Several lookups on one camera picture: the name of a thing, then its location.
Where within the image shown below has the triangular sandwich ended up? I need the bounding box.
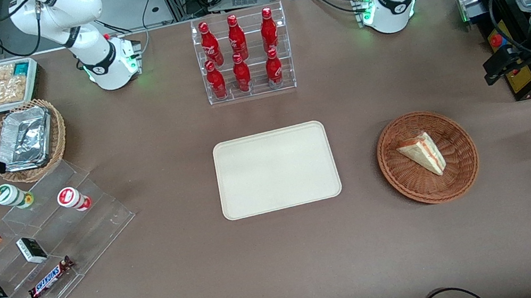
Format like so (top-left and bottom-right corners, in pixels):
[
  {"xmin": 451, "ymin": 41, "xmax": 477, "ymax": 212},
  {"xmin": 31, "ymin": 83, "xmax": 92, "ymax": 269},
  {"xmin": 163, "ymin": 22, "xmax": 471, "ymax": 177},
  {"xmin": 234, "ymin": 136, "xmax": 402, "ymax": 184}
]
[{"xmin": 394, "ymin": 129, "xmax": 448, "ymax": 182}]

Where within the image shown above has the aluminium foil tray stack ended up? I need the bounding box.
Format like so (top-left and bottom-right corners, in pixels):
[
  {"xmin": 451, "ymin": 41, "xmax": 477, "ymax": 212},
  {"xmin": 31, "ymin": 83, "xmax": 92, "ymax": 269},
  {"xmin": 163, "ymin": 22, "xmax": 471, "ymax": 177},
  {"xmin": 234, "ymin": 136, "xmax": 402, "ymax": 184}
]
[{"xmin": 0, "ymin": 104, "xmax": 59, "ymax": 175}]

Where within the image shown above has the light tan wicker basket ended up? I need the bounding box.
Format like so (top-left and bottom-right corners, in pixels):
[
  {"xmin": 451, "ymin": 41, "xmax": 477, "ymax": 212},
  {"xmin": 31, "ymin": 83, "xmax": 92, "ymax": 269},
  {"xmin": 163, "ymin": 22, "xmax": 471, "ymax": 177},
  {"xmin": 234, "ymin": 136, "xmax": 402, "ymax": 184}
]
[{"xmin": 0, "ymin": 94, "xmax": 74, "ymax": 188}]

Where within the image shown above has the brown wicker basket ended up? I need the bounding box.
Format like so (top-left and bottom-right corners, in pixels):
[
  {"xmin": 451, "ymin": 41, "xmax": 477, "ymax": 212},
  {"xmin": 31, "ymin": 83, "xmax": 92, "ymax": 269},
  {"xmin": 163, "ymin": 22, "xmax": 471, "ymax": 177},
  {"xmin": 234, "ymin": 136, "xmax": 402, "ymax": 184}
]
[{"xmin": 371, "ymin": 103, "xmax": 485, "ymax": 213}]

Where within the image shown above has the beige plastic tray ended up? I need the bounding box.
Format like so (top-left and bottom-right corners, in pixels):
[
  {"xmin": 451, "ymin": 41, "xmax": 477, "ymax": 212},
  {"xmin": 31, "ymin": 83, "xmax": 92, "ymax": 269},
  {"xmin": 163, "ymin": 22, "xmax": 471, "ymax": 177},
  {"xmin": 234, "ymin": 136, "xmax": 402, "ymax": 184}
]
[{"xmin": 210, "ymin": 118, "xmax": 345, "ymax": 222}]

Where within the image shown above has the green lid yogurt cup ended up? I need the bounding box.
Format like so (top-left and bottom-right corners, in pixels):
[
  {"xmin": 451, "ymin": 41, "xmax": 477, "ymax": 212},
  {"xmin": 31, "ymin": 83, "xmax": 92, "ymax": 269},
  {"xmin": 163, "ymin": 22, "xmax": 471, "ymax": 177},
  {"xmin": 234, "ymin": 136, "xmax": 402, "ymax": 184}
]
[{"xmin": 0, "ymin": 180, "xmax": 36, "ymax": 213}]

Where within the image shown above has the red lid yogurt cup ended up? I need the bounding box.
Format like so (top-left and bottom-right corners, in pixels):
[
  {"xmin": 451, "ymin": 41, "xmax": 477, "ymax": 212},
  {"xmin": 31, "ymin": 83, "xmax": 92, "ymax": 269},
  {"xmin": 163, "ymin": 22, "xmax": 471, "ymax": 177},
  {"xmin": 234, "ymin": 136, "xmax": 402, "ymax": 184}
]
[{"xmin": 55, "ymin": 184, "xmax": 93, "ymax": 215}]

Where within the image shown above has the teal snack pack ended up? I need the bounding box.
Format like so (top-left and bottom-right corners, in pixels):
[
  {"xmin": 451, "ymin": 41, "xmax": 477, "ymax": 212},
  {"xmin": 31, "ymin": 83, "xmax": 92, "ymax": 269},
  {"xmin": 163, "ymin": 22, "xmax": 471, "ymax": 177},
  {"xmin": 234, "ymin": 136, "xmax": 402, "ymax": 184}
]
[{"xmin": 11, "ymin": 61, "xmax": 31, "ymax": 77}]

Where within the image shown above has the Snickers chocolate bar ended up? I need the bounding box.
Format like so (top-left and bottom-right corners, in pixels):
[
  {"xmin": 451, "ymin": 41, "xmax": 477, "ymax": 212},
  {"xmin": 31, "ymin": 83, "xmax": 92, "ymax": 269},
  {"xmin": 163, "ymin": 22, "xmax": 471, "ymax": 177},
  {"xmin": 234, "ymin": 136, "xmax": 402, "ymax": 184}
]
[{"xmin": 23, "ymin": 255, "xmax": 80, "ymax": 298}]

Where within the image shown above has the clear acrylic bottle rack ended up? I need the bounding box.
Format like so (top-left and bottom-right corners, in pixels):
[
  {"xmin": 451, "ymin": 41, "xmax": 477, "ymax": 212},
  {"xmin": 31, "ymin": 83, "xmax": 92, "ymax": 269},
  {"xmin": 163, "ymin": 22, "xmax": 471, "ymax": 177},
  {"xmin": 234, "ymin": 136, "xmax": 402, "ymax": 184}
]
[{"xmin": 188, "ymin": 0, "xmax": 298, "ymax": 107}]

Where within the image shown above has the red cola bottle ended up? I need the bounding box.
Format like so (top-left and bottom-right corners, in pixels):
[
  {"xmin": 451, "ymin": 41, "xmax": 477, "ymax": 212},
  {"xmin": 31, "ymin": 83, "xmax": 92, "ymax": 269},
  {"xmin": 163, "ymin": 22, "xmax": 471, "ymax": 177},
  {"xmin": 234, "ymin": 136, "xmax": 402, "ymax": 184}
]
[
  {"xmin": 197, "ymin": 20, "xmax": 226, "ymax": 69},
  {"xmin": 262, "ymin": 47, "xmax": 286, "ymax": 89},
  {"xmin": 204, "ymin": 59, "xmax": 229, "ymax": 101},
  {"xmin": 230, "ymin": 52, "xmax": 254, "ymax": 94},
  {"xmin": 257, "ymin": 6, "xmax": 281, "ymax": 54},
  {"xmin": 225, "ymin": 13, "xmax": 250, "ymax": 62}
]

